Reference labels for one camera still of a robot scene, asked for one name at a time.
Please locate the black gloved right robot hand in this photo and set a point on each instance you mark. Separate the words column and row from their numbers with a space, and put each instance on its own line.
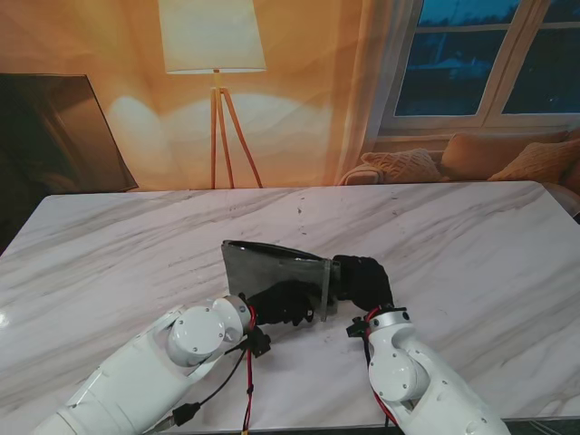
column 367, row 281

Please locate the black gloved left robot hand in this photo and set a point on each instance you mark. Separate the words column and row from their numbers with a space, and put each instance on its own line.
column 281, row 303

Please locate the grey fabric storage pouch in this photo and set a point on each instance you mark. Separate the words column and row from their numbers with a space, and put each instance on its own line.
column 267, row 272

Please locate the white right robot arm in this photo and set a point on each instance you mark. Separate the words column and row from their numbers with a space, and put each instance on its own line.
column 417, row 376

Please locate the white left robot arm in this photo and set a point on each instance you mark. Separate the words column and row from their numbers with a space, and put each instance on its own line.
column 149, row 376

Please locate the beige knit cushion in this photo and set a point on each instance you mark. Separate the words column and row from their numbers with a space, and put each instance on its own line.
column 399, row 165

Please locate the plain orange cushion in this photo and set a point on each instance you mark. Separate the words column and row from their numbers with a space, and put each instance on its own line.
column 476, row 156

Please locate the cream sheer curtain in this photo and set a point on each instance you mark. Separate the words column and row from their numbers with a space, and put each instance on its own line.
column 362, row 90

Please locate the orange knit cushion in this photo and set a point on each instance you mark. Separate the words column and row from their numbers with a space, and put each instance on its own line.
column 544, row 161

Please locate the beige sofa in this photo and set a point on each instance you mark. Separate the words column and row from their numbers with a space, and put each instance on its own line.
column 566, row 195

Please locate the white framed night window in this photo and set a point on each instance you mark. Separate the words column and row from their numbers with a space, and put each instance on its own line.
column 453, row 68

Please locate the tripod floor lamp white shade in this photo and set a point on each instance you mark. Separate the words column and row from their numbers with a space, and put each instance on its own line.
column 213, row 36

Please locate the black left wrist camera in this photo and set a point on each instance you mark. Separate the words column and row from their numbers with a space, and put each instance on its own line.
column 259, row 343

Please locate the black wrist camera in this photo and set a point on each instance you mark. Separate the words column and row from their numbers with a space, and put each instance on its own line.
column 259, row 343
column 358, row 328

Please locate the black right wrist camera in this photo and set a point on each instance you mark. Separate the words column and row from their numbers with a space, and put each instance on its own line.
column 358, row 328

